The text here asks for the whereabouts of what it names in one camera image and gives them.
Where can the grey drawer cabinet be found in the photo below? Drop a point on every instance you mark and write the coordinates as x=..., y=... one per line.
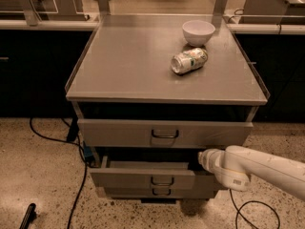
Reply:
x=126, y=74

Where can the crushed soda can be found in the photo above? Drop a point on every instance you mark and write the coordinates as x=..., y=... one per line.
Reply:
x=188, y=61

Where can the grey drawer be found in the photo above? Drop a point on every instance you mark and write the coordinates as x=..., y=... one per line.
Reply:
x=154, y=193
x=162, y=133
x=148, y=174

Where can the white bowl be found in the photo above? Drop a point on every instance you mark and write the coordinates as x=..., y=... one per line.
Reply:
x=197, y=32

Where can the grey top drawer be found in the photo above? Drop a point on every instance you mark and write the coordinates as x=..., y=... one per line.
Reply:
x=162, y=133

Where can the black object on floor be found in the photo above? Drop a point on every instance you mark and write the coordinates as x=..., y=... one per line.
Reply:
x=28, y=217

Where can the grey bottom drawer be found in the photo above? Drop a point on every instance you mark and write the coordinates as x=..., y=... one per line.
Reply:
x=154, y=193

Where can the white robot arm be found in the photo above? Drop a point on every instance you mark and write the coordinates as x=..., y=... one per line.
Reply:
x=234, y=166

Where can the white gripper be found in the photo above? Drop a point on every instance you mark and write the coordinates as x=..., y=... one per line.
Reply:
x=207, y=159

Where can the white counter ledge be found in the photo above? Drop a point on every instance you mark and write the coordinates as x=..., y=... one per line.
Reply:
x=91, y=25

